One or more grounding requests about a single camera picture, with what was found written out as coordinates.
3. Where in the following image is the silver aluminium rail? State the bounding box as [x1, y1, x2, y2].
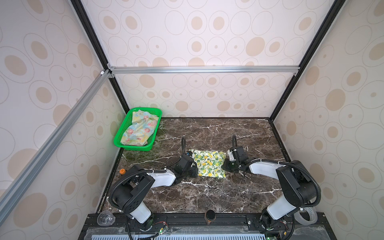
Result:
[1, 69, 111, 224]
[101, 65, 300, 76]

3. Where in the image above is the black corner frame post left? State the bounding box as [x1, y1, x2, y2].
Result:
[70, 0, 130, 113]

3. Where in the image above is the floral pastel skirt in basket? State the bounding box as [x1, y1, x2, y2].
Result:
[120, 110, 159, 147]

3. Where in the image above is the lemon print green skirt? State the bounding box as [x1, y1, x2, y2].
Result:
[190, 149, 226, 179]

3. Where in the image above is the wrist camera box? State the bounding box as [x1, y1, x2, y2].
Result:
[227, 146, 249, 163]
[174, 151, 195, 175]

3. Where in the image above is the black corner frame post right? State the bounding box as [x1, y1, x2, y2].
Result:
[269, 0, 347, 123]

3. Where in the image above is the silver aluminium rail back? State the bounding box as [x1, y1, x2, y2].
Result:
[101, 65, 300, 76]

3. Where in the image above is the black corner frame post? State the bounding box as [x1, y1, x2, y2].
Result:
[70, 0, 130, 113]
[269, 0, 347, 123]

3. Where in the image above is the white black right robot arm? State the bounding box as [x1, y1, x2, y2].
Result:
[222, 135, 321, 229]

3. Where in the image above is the brown cylindrical knob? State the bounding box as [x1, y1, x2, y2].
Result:
[205, 210, 216, 225]

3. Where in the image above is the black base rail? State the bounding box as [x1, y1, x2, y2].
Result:
[78, 212, 337, 240]

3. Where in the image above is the clear plastic cup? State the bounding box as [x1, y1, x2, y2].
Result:
[97, 211, 116, 227]

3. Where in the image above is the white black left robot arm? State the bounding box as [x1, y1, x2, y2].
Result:
[108, 137, 198, 224]

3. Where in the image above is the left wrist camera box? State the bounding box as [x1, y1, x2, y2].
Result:
[174, 151, 195, 175]

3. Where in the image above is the green plastic basket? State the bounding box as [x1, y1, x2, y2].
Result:
[114, 107, 163, 152]

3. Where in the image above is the silver aluminium rail left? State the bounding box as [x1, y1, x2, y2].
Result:
[1, 69, 111, 224]

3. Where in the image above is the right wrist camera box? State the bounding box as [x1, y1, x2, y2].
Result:
[227, 146, 249, 163]

